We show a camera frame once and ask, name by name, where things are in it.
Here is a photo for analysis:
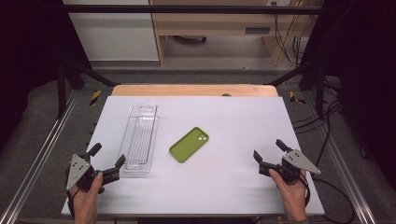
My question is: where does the green phone case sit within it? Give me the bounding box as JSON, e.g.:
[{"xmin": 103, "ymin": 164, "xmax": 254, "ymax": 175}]
[{"xmin": 168, "ymin": 126, "xmax": 210, "ymax": 163}]

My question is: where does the person's right hand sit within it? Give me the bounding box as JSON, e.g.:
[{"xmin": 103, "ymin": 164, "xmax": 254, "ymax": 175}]
[{"xmin": 268, "ymin": 168, "xmax": 309, "ymax": 221}]

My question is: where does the black cable behind desk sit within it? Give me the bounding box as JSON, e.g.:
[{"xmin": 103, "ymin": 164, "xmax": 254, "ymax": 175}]
[{"xmin": 273, "ymin": 3, "xmax": 297, "ymax": 65}]

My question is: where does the black metal stand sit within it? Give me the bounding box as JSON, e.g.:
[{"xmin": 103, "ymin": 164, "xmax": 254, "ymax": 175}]
[
  {"xmin": 264, "ymin": 59, "xmax": 328, "ymax": 120},
  {"xmin": 56, "ymin": 58, "xmax": 120, "ymax": 119}
]

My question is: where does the aluminium rail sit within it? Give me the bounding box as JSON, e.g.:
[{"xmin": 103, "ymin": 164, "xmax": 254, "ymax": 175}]
[
  {"xmin": 0, "ymin": 91, "xmax": 80, "ymax": 224},
  {"xmin": 303, "ymin": 92, "xmax": 379, "ymax": 224}
]

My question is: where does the yellow black tape strip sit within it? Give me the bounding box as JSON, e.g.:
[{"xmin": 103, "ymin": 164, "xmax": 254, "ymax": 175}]
[
  {"xmin": 89, "ymin": 90, "xmax": 103, "ymax": 106},
  {"xmin": 289, "ymin": 91, "xmax": 307, "ymax": 105}
]

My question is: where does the black metal crossbar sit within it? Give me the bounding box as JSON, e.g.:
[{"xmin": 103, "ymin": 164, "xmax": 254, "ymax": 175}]
[{"xmin": 62, "ymin": 4, "xmax": 325, "ymax": 15}]

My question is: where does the wooden desk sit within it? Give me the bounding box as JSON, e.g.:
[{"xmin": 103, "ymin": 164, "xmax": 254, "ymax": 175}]
[{"xmin": 148, "ymin": 0, "xmax": 318, "ymax": 67}]

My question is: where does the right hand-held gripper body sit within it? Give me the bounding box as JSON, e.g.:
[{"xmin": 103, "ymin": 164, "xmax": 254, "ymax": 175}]
[{"xmin": 257, "ymin": 148, "xmax": 322, "ymax": 187}]

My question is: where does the white table mat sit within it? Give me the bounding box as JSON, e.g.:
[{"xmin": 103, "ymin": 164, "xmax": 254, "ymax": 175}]
[{"xmin": 61, "ymin": 95, "xmax": 325, "ymax": 217}]

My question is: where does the black floor cable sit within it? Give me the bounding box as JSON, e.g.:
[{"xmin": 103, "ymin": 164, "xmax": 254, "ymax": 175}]
[
  {"xmin": 292, "ymin": 99, "xmax": 343, "ymax": 125},
  {"xmin": 314, "ymin": 105, "xmax": 344, "ymax": 167}
]

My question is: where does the clear plastic tray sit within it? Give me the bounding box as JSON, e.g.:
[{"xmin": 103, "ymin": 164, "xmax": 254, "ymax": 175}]
[{"xmin": 117, "ymin": 103, "xmax": 161, "ymax": 175}]

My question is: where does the white cabinet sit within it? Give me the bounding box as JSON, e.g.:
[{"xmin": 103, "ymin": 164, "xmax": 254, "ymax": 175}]
[{"xmin": 63, "ymin": 0, "xmax": 160, "ymax": 62}]

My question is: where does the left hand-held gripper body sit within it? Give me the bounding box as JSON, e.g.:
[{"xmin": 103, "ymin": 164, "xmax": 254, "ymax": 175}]
[{"xmin": 64, "ymin": 152, "xmax": 121, "ymax": 194}]

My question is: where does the yellow cable behind desk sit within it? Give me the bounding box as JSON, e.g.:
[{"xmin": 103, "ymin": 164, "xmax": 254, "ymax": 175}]
[{"xmin": 275, "ymin": 13, "xmax": 302, "ymax": 67}]

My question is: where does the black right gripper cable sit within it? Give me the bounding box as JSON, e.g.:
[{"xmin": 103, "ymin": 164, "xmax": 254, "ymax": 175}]
[{"xmin": 300, "ymin": 172, "xmax": 357, "ymax": 224}]

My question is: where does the person's left hand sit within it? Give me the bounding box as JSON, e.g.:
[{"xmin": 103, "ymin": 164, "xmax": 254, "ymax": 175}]
[{"xmin": 69, "ymin": 172, "xmax": 105, "ymax": 217}]

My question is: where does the black curtain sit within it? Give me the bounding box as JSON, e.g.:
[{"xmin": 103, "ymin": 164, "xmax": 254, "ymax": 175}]
[
  {"xmin": 0, "ymin": 0, "xmax": 92, "ymax": 150},
  {"xmin": 302, "ymin": 0, "xmax": 396, "ymax": 188}
]

